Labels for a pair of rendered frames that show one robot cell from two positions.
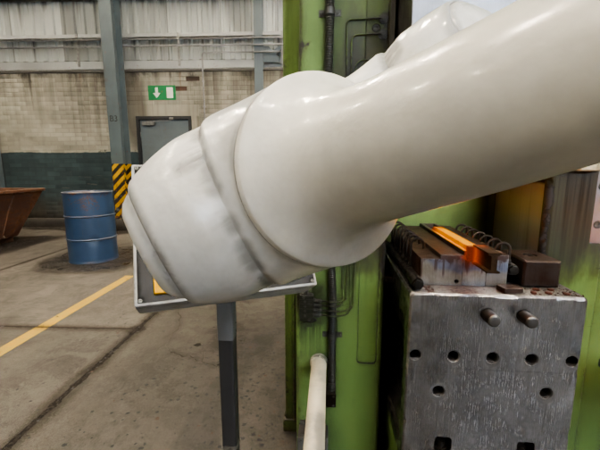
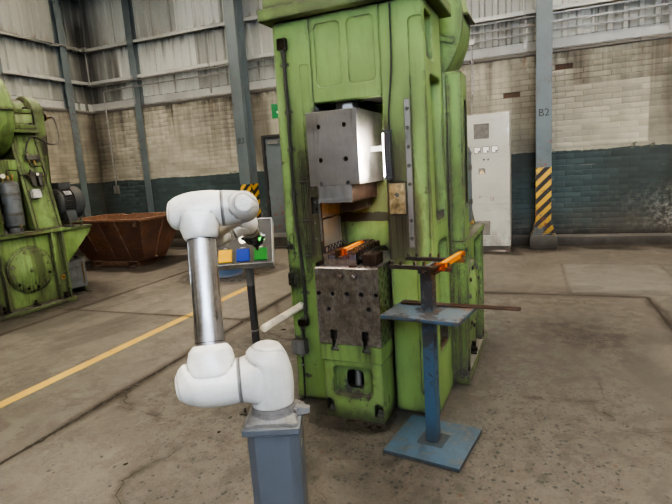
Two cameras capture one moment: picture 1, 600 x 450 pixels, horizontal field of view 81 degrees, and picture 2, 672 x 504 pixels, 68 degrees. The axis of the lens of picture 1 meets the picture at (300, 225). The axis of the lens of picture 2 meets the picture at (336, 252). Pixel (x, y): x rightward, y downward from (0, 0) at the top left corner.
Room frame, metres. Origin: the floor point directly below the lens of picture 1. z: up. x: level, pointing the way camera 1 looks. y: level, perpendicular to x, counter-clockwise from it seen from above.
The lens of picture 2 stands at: (-1.79, -1.27, 1.47)
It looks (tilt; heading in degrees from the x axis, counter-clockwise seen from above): 10 degrees down; 19
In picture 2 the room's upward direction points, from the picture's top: 4 degrees counter-clockwise
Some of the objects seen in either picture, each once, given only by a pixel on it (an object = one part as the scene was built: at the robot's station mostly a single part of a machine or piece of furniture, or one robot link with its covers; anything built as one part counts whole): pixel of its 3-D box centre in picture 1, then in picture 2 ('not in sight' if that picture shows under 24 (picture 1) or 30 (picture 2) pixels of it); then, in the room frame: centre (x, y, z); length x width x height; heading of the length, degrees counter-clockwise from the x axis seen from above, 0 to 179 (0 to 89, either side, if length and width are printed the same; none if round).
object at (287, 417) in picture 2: not in sight; (278, 408); (-0.30, -0.50, 0.63); 0.22 x 0.18 x 0.06; 107
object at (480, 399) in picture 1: (449, 331); (364, 294); (1.03, -0.46, 0.69); 0.56 x 0.38 x 0.45; 175
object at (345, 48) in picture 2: not in sight; (358, 61); (1.17, -0.46, 2.06); 0.44 x 0.41 x 0.47; 175
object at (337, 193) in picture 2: not in sight; (349, 191); (1.02, -0.41, 1.32); 0.42 x 0.20 x 0.10; 175
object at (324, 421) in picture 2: not in sight; (346, 418); (0.77, -0.38, 0.01); 0.58 x 0.39 x 0.01; 85
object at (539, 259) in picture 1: (528, 267); (372, 258); (0.86, -0.57, 0.95); 0.12 x 0.08 x 0.06; 175
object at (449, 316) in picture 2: not in sight; (429, 311); (0.63, -0.91, 0.72); 0.40 x 0.30 x 0.02; 78
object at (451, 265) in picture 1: (437, 248); (352, 251); (1.02, -0.41, 0.96); 0.42 x 0.20 x 0.09; 175
